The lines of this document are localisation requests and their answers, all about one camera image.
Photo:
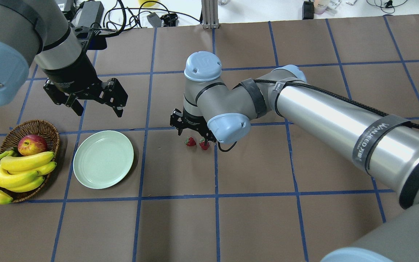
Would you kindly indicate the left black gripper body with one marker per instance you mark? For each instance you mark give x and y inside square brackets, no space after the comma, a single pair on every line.
[72,74]

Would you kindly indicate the yellow banana bunch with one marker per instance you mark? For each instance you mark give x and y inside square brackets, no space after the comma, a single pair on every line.
[23,174]

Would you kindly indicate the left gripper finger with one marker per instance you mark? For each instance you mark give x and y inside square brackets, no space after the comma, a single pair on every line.
[59,98]
[110,93]

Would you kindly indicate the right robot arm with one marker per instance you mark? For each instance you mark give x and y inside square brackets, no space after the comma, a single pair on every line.
[384,146]

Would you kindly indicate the aluminium frame post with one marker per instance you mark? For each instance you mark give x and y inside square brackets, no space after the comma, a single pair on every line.
[209,11]

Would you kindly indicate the black power adapter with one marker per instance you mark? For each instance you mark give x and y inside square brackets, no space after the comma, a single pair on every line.
[89,15]

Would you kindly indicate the light green plate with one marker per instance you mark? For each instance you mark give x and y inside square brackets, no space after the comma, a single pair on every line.
[103,159]

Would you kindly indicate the red strawberry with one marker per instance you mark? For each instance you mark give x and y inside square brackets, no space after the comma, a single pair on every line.
[204,144]
[190,141]

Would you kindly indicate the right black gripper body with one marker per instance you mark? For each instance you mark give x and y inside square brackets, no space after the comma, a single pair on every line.
[193,120]

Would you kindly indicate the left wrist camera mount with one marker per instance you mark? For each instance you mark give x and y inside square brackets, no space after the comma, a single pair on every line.
[89,38]

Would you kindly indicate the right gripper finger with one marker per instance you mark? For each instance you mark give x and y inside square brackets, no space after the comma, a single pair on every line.
[207,135]
[177,121]

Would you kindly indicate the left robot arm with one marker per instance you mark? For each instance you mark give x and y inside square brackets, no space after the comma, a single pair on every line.
[36,31]

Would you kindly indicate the red apple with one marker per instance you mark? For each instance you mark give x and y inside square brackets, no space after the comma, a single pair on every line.
[32,144]

